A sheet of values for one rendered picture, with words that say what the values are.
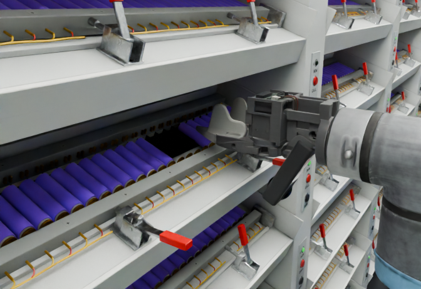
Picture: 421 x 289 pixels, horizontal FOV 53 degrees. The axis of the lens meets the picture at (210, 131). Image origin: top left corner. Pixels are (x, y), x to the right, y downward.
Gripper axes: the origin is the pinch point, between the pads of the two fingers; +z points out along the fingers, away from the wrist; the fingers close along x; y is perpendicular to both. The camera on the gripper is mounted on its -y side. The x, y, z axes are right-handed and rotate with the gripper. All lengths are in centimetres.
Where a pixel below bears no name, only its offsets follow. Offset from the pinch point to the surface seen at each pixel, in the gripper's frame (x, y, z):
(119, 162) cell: 17.2, -0.6, 2.6
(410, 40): -159, 4, 1
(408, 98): -159, -22, -1
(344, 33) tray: -40.6, 13.4, -7.0
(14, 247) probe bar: 35.6, -2.1, -3.0
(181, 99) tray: -4.0, 3.3, 9.1
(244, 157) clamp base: -2.0, -4.0, -5.2
